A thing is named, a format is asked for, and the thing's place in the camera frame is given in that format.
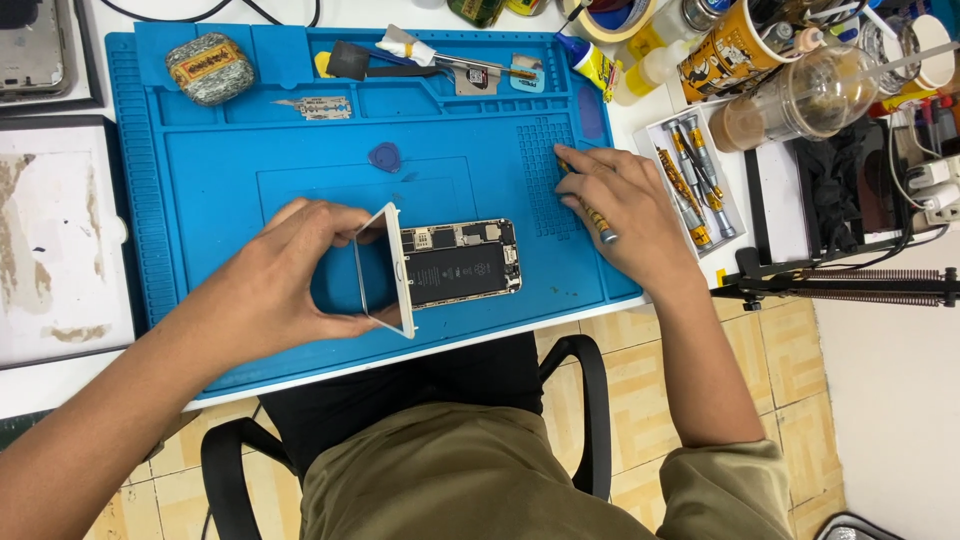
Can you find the white phone screen panel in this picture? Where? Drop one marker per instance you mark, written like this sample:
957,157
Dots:
397,262

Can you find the razor blade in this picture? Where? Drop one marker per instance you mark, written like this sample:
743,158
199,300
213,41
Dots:
324,109

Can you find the yellow printed paper cup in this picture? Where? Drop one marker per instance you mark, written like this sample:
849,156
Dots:
727,56

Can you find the gold and silver screwdriver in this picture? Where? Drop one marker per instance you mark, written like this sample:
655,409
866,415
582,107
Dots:
606,229

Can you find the thin black screwdriver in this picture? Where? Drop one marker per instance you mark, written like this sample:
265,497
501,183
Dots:
699,165

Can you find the black office chair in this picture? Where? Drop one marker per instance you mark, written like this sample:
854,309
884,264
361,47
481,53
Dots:
596,420

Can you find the person's right fingers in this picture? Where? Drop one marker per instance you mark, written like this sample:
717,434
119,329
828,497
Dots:
589,169

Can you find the grey phone back housing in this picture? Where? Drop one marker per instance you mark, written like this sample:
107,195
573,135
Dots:
30,45

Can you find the yellow can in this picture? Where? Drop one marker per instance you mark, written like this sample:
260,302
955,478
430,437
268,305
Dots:
525,6

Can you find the blue pry card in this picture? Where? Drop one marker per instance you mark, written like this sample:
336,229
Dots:
527,79

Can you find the white power strip with chargers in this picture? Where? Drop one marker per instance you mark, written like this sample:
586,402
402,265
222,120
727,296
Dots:
937,195

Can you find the blue triangular pick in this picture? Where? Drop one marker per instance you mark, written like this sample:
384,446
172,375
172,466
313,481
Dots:
385,157

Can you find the opened phone body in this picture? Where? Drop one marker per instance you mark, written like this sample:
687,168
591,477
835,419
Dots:
465,266

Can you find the black brush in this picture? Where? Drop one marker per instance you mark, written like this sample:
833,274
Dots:
349,60

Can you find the tweezers with white tape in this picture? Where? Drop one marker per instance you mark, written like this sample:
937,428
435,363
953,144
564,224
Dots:
409,49

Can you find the small grey component card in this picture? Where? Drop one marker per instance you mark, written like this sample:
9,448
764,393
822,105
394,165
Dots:
476,79

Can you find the white board black frame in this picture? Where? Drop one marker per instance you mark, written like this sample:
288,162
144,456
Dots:
52,247

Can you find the black gloves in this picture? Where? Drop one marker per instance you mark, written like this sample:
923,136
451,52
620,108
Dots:
832,187

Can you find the person's right hand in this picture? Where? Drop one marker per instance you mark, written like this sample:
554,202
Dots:
645,217

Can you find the person's black trousers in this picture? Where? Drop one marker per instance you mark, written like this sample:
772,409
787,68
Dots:
390,405

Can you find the yellow pick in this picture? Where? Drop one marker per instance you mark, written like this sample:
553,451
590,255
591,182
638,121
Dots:
321,66

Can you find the clear plastic cup brown drink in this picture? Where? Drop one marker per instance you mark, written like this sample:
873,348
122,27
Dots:
795,97

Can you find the grey patterned earbuds case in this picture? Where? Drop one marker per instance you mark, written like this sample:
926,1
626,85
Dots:
210,69

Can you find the gold patterned screwdriver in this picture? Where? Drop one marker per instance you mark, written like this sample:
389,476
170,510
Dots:
675,180

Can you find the grey screwdriver gold collar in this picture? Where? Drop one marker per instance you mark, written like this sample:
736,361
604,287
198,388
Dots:
722,217
694,217

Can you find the roll of masking tape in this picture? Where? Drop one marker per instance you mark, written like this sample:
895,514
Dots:
607,31

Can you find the person's left hand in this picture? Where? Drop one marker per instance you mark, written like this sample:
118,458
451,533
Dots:
262,292

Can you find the person's olive shirt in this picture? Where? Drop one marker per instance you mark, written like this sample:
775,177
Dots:
465,480

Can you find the clear squeeze bottle yellow liquid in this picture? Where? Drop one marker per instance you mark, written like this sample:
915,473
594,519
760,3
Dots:
649,75

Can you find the black bag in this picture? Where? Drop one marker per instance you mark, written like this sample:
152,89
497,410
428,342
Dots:
855,529

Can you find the blue silicone repair mat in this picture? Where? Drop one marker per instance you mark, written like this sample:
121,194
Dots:
225,172

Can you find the white screwdriver tray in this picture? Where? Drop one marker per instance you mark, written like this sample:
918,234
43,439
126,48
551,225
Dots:
739,217

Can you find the yellow glue bottle blue cap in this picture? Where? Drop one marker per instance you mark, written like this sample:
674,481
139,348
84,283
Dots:
596,67

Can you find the green bottle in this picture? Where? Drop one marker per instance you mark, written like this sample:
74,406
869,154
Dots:
476,11

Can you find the white cup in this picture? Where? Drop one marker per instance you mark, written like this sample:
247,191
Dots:
936,49

